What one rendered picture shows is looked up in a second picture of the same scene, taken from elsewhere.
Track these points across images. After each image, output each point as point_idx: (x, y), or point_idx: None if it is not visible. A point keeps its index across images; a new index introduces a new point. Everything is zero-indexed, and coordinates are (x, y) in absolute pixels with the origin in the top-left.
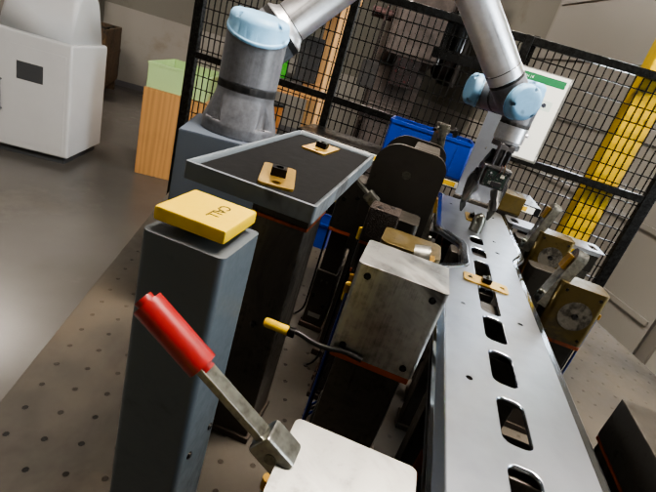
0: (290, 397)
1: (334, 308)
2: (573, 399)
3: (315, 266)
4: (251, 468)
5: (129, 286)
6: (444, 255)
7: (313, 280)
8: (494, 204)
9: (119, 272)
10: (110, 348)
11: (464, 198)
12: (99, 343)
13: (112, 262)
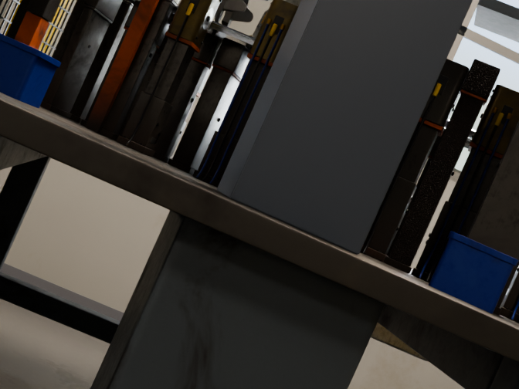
0: (419, 279)
1: (398, 175)
2: None
3: (110, 140)
4: (513, 321)
5: (325, 241)
6: (228, 86)
7: (162, 164)
8: (239, 13)
9: (296, 229)
10: (460, 301)
11: (235, 9)
12: (459, 301)
13: (269, 218)
